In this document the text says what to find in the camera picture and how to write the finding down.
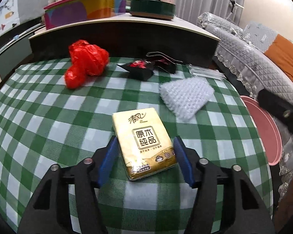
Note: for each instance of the white bubble wrap piece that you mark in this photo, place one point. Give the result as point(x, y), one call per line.
point(185, 97)

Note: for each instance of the television with grey cover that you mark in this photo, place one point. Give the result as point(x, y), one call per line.
point(16, 12)

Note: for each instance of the pink trash bin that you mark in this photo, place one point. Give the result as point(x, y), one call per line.
point(267, 129)

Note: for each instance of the dark green round tin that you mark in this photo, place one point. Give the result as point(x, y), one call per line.
point(152, 9)

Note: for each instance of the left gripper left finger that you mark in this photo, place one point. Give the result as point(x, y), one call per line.
point(48, 210)

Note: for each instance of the person's right hand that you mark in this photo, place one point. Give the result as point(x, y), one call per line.
point(285, 210)

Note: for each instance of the green white checkered cloth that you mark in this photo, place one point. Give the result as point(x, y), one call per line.
point(42, 122)

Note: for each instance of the grey quilted sofa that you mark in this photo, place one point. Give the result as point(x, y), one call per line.
point(241, 51)

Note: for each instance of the red plastic bag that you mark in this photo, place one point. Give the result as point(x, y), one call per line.
point(86, 60)

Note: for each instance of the clear plastic wrapper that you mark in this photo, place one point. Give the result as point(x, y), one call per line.
point(205, 72)

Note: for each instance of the gold tissue pack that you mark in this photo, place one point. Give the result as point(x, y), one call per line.
point(144, 142)

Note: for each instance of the black red snack wrapper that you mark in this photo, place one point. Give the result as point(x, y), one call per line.
point(141, 70)

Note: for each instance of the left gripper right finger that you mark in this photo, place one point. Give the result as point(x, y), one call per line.
point(243, 210)

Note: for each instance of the colourful rectangular box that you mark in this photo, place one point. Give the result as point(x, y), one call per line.
point(65, 12)

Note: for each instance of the white top coffee table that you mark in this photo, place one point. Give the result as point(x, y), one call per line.
point(128, 36)

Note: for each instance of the orange cushion near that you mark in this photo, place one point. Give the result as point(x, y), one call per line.
point(280, 52)

